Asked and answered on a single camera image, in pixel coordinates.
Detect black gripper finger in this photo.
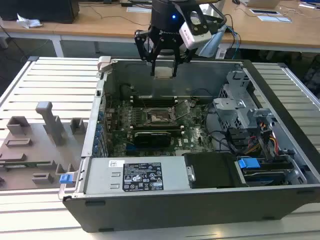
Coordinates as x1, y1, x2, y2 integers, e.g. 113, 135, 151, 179
134, 29, 164, 77
172, 45, 195, 78

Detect silver square CPU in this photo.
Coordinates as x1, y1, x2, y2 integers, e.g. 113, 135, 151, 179
153, 66, 175, 80

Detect metal socket cover frame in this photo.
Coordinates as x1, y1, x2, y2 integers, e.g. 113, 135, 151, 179
170, 99, 193, 120

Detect black RAM slot bank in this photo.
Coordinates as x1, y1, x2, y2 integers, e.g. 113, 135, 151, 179
132, 124, 185, 133
131, 95, 176, 108

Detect CPU socket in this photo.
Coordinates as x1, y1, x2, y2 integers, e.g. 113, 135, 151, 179
143, 107, 180, 127

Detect pale blue teach pendant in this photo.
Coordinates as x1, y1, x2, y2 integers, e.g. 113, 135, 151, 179
196, 24, 227, 58

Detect wooden desk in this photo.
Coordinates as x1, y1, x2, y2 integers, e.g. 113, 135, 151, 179
0, 19, 66, 41
52, 0, 320, 50

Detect silver metal drive cage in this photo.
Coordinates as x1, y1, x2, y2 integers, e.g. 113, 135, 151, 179
212, 69, 274, 131

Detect green motherboard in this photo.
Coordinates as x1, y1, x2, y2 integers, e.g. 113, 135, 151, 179
103, 97, 216, 158

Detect black graphics card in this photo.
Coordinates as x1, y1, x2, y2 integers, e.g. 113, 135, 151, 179
133, 131, 173, 149

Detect silver laptop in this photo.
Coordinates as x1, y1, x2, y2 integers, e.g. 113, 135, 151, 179
246, 0, 281, 8

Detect black box on desk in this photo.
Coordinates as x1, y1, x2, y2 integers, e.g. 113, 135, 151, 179
0, 0, 80, 25

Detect black plastic air shroud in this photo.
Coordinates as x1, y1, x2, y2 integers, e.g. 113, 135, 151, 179
183, 152, 249, 189

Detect crumpled white paper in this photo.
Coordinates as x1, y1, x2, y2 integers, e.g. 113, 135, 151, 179
16, 12, 43, 29

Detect blue disk carrier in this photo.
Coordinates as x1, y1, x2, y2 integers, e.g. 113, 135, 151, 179
238, 156, 287, 186

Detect grey power supply unit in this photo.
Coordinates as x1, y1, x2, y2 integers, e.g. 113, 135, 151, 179
83, 157, 193, 195

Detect grey parts rack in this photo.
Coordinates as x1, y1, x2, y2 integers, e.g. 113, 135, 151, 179
0, 101, 89, 191

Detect blue case latch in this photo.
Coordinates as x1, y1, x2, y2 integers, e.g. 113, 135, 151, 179
59, 173, 77, 185

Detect black open PC case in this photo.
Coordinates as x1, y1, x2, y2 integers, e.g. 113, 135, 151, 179
58, 56, 320, 233

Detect green RAM stick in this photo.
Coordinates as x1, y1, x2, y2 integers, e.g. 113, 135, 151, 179
0, 162, 51, 169

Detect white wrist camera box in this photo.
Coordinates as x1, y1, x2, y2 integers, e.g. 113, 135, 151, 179
178, 11, 212, 49

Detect grey case handle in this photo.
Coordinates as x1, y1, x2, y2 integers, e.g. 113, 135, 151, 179
96, 56, 113, 74

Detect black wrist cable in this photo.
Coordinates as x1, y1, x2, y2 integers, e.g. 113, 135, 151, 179
199, 9, 228, 35

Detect blue cables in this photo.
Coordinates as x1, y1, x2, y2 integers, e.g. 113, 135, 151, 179
225, 24, 242, 58

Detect black cable bundle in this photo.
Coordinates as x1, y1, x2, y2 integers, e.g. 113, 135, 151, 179
204, 107, 240, 154

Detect yellow red power wires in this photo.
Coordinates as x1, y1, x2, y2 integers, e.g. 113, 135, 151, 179
248, 121, 280, 154

